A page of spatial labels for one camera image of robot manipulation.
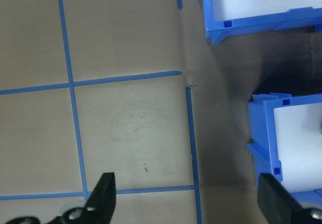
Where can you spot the blue bin with buttons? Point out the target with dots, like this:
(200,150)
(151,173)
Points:
(265,133)

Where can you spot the blue bin with black cylinders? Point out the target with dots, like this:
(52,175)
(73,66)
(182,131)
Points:
(251,24)

